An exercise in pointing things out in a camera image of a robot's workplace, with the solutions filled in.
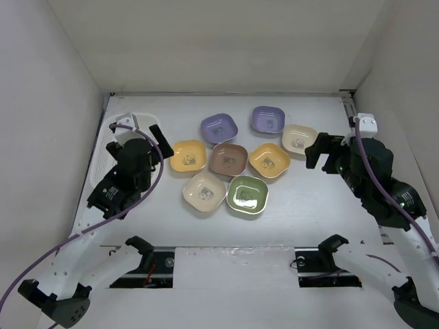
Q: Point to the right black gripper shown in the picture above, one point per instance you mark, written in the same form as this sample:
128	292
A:
323	143

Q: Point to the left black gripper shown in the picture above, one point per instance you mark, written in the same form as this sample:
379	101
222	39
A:
167	150

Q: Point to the yellow panda plate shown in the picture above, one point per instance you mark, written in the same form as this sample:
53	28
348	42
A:
188	156
269	160

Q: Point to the cream panda plate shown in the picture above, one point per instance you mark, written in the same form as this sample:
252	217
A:
204	192
296	138

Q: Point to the purple panda plate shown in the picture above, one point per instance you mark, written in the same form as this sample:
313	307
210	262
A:
268	119
219	128

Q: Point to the brown panda plate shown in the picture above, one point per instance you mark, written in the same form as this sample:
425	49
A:
228	159

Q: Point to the green panda plate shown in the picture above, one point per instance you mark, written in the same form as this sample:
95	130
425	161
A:
247	194

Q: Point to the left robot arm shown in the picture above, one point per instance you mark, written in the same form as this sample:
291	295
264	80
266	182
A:
64	292

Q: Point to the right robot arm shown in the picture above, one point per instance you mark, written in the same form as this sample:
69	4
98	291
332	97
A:
366	168

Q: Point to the white perforated plastic bin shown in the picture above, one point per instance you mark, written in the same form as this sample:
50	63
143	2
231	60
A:
102	162

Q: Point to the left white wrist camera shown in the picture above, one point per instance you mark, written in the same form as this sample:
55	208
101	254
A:
124	128

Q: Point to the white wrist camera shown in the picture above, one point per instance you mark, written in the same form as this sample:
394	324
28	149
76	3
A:
367	125
124	128

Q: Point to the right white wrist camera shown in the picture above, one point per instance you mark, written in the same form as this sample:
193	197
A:
367	125

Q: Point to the aluminium rail right side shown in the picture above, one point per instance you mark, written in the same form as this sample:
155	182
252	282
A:
348	102

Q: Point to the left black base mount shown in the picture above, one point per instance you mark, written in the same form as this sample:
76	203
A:
159	274

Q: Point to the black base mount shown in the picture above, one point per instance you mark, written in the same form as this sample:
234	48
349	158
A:
313	273
159	274

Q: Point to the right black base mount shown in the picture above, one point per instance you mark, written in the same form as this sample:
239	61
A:
313	273

